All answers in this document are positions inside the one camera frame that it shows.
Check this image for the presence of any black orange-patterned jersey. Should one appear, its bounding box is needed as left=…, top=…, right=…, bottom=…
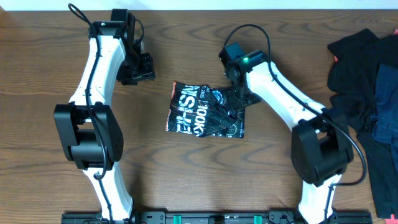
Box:
left=165, top=82, right=245, bottom=139

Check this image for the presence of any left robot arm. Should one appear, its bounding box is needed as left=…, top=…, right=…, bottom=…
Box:
left=53, top=3, right=155, bottom=223

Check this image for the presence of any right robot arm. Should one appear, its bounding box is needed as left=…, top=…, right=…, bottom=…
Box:
left=219, top=42, right=353, bottom=223

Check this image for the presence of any blue denim garment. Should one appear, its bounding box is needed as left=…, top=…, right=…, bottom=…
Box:
left=371, top=63, right=398, bottom=147

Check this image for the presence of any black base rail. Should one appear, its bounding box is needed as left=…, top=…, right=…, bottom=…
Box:
left=61, top=210, right=373, bottom=224

